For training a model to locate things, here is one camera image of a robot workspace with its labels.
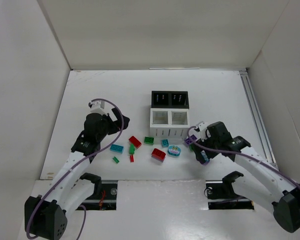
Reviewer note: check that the red 2x4 lego brick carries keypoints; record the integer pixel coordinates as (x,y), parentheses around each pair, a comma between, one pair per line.
(135,142)

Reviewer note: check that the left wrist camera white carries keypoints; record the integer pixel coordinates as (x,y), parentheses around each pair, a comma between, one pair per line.
(97,106)

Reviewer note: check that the small teal 2x2 lego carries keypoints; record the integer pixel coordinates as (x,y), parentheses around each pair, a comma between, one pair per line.
(165,143)

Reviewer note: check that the green 2x2 lego brick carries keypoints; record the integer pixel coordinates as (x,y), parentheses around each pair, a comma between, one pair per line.
(149,140)

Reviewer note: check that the purple round printed lego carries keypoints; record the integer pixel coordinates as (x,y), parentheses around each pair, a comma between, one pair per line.
(204,158)

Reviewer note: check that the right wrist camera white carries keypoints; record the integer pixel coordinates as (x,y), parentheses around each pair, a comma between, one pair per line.
(202,128)

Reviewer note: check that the black double container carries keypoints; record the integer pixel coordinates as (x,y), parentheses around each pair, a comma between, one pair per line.
(170,100)

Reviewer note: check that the white slatted double container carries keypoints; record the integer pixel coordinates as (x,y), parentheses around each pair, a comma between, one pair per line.
(169,123)

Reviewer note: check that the aluminium rail right side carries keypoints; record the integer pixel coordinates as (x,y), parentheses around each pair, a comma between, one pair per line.
(257,118)

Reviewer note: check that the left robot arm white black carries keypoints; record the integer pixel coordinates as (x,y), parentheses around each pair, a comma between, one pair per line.
(47,215)

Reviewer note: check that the purple 2x2 lego brick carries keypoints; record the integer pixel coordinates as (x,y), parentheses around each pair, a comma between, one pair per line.
(188,141)

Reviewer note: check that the teal 2x4 lego brick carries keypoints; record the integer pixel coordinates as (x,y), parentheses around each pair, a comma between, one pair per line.
(117,148)

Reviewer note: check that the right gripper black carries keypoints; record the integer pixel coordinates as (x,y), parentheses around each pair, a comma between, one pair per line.
(205,146)

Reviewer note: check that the green curved lego brick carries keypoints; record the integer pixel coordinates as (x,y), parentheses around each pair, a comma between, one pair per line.
(131,149)

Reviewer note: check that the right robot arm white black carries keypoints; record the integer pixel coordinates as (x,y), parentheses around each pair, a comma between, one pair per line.
(272,190)

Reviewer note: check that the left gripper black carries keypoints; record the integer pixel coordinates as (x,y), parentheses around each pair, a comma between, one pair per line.
(112,122)

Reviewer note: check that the red flower lego brick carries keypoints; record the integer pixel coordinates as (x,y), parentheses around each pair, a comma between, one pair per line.
(158,154)

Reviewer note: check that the teal round frog lego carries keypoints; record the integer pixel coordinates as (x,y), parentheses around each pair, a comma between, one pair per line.
(174,151)

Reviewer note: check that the small green curved lego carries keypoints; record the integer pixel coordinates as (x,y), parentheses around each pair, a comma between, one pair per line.
(116,160)

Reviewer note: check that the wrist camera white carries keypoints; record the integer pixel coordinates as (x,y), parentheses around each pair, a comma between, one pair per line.
(202,128)
(97,106)

